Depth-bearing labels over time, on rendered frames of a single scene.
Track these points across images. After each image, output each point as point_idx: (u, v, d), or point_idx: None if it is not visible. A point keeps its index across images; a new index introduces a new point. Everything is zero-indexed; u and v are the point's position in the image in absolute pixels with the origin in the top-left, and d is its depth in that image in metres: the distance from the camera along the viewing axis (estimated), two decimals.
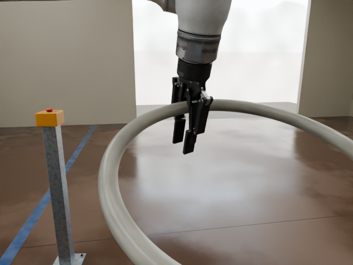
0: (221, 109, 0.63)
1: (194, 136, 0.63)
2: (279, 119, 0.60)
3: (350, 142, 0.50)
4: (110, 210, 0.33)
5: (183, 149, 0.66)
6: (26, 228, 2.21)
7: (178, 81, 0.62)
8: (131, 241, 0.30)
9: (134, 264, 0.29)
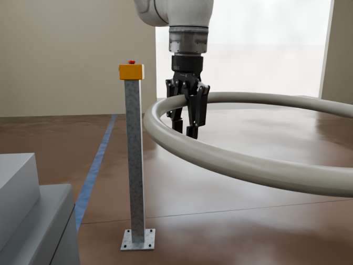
0: (220, 99, 0.67)
1: (196, 131, 0.63)
2: (271, 102, 0.68)
3: (338, 103, 0.60)
4: (195, 144, 0.31)
5: None
6: (80, 206, 2.05)
7: (172, 81, 0.65)
8: (238, 156, 0.28)
9: (248, 177, 0.27)
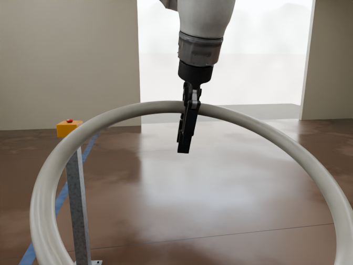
0: (174, 111, 0.60)
1: (186, 138, 0.62)
2: (232, 121, 0.60)
3: (297, 147, 0.51)
4: (41, 247, 0.29)
5: (177, 147, 0.66)
6: None
7: None
8: None
9: None
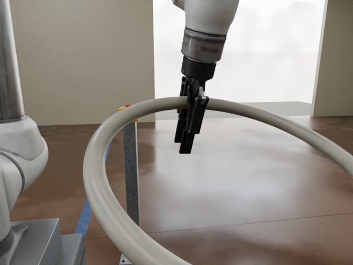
0: (186, 106, 0.60)
1: (190, 136, 0.62)
2: (240, 113, 0.62)
3: (308, 130, 0.56)
4: (130, 238, 0.26)
5: (179, 148, 0.66)
6: (83, 222, 2.29)
7: (186, 80, 0.64)
8: None
9: None
